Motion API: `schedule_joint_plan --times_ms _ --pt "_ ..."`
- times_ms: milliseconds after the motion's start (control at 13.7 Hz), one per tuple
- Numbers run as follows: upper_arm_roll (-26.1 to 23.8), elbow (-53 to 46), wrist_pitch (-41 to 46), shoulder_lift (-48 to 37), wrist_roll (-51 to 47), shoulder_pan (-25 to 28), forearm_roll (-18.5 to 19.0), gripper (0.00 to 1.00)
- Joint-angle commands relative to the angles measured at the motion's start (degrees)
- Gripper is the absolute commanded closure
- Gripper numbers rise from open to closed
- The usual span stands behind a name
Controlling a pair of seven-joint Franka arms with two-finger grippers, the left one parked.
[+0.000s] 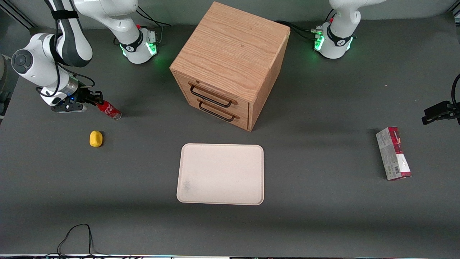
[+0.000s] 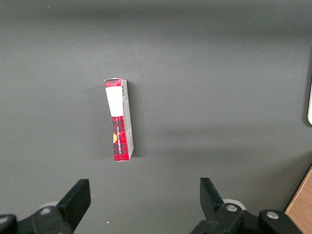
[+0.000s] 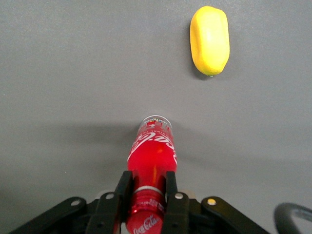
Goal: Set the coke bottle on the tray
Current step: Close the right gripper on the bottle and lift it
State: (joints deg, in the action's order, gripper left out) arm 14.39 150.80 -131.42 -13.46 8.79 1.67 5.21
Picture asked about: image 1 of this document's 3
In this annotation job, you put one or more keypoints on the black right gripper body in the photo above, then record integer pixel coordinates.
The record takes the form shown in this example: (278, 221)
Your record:
(86, 95)

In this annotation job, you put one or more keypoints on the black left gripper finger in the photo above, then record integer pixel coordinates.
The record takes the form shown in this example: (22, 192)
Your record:
(440, 108)
(436, 118)

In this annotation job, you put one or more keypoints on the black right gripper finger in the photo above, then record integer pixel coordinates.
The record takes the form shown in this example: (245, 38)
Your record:
(92, 102)
(96, 95)

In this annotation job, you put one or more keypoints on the red coke bottle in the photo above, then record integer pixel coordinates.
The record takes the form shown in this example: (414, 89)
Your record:
(110, 110)

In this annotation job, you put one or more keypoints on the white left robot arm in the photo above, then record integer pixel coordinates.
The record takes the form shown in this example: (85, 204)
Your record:
(337, 46)

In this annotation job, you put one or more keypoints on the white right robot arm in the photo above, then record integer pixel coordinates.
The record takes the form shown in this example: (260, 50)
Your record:
(39, 68)

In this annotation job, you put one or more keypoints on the beige rectangular tray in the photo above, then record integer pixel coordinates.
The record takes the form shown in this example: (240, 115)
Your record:
(221, 174)

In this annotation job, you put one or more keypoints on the yellow lemon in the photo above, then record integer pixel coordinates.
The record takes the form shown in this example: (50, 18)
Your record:
(96, 139)

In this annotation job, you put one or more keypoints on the red and grey carton box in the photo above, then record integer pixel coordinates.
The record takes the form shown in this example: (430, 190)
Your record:
(393, 153)

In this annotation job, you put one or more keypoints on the wooden drawer front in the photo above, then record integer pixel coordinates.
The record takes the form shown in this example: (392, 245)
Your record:
(240, 108)
(241, 121)

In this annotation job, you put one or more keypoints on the wooden drawer cabinet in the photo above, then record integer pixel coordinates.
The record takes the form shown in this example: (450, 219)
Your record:
(233, 46)

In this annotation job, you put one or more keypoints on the grey table mat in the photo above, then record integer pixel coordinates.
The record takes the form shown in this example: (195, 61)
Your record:
(323, 216)

